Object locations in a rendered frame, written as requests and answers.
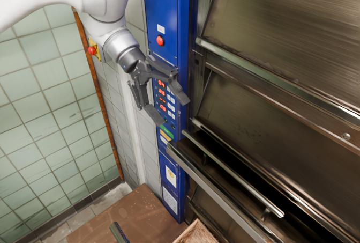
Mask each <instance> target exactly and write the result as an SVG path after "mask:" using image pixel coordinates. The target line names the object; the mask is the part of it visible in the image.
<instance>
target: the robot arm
mask: <svg viewBox="0 0 360 243"><path fill-rule="evenodd" d="M54 4H67V5H70V6H72V7H74V8H76V9H77V13H78V16H79V18H80V20H81V22H82V24H83V25H84V27H85V28H86V29H87V31H88V32H89V34H90V35H91V36H92V38H93V39H94V40H95V41H96V42H97V43H98V44H100V45H101V46H102V47H103V48H104V49H105V51H106V52H107V53H108V54H109V56H110V57H111V58H112V60H113V61H114V62H115V63H118V64H119V65H120V66H121V68H122V69H123V70H124V72H125V73H128V74H130V75H131V78H132V79H131V80H129V81H127V84H128V86H129V87H130V89H131V92H132V94H133V97H134V100H135V102H136V105H137V107H138V110H139V111H140V110H145V111H146V113H147V114H148V115H149V117H151V118H152V120H153V121H154V122H155V124H156V125H157V126H158V127H159V126H160V125H162V124H163V123H165V121H164V119H163V118H162V117H161V115H160V114H159V113H158V111H157V110H156V109H155V107H154V106H153V105H152V104H149V99H148V93H147V83H148V82H149V80H150V79H151V78H155V79H158V80H161V81H164V82H167V86H168V87H169V89H170V90H171V92H172V93H173V94H174V96H175V97H176V98H177V99H178V101H179V102H180V103H181V105H182V106H184V105H186V104H187V103H188V102H190V99H189V98H188V97H187V95H186V94H185V93H184V91H183V90H182V89H183V88H182V87H181V85H180V84H179V83H178V81H177V80H176V76H177V75H178V71H177V70H175V69H174V68H172V67H170V66H168V65H167V64H165V63H163V62H161V61H160V60H158V59H157V58H156V57H155V56H154V55H153V54H151V55H148V56H145V55H144V53H143V52H142V51H141V50H140V48H139V47H140V45H139V43H138V42H137V40H136V39H135V38H134V36H133V35H132V33H131V32H130V31H129V30H128V28H127V26H126V19H125V9H126V6H127V4H128V0H0V34H1V33H3V32H4V31H6V30H7V29H8V28H10V27H11V26H13V25H15V24H16V23H18V22H19V21H21V20H22V19H24V18H25V17H27V16H28V15H30V14H31V13H33V12H35V11H36V10H38V9H40V8H42V7H45V6H48V5H54ZM151 66H153V67H155V68H156V69H158V70H160V71H161V72H160V71H157V70H156V69H153V68H151ZM140 84H141V85H140ZM140 105H141V106H140Z"/></svg>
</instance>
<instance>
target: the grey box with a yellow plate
mask: <svg viewBox="0 0 360 243"><path fill-rule="evenodd" d="M88 39H89V43H90V46H93V47H94V45H96V46H97V49H96V48H95V47H94V48H95V51H96V54H95V55H94V56H95V57H96V58H97V59H98V60H99V61H100V62H102V63H106V62H109V61H111V60H112V58H111V57H110V56H109V54H108V53H107V52H106V51H105V49H104V48H103V47H102V46H101V45H100V44H98V43H97V42H96V41H95V40H94V39H93V38H92V36H91V35H89V36H88Z"/></svg>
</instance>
